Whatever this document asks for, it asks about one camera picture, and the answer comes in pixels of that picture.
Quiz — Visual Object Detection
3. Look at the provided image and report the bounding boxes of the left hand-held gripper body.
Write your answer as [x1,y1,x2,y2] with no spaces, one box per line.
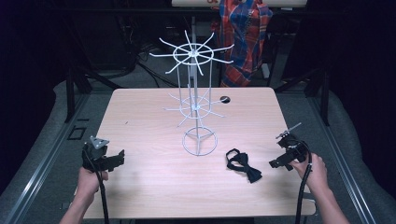
[81,135,110,173]

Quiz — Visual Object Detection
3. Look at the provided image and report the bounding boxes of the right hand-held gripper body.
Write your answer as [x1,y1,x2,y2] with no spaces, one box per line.
[275,121,310,163]

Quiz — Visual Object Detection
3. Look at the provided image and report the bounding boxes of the black bow tie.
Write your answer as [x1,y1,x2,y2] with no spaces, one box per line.
[225,147,263,184]

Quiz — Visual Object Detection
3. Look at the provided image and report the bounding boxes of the person's right hand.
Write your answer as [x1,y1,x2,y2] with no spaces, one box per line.
[290,151,329,194]

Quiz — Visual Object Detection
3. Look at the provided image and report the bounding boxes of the person's left hand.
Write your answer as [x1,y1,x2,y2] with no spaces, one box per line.
[75,165,109,203]

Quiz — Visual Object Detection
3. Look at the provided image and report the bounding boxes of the black metal stand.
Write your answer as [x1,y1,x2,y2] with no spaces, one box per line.
[63,65,123,124]
[274,67,332,127]

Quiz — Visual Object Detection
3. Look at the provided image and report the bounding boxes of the red blue plaid cloth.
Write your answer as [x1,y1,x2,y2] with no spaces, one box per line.
[210,0,275,89]

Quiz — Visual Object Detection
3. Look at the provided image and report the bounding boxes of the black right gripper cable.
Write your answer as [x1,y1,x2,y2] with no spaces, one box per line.
[294,141,314,224]

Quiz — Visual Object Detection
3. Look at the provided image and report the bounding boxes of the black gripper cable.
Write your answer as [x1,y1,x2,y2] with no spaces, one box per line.
[294,141,314,224]
[82,148,111,224]

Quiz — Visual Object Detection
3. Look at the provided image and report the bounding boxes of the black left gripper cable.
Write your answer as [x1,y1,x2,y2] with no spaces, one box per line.
[82,148,111,224]

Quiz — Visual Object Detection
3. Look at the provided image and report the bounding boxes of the grey metal floor rail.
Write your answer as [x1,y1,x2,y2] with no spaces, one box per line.
[306,95,378,224]
[0,92,92,224]

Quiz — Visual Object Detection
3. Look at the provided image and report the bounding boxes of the black floor cable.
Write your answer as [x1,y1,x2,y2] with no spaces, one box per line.
[134,46,179,89]

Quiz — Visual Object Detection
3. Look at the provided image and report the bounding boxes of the white wire display rack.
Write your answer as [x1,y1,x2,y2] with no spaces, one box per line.
[148,29,235,157]

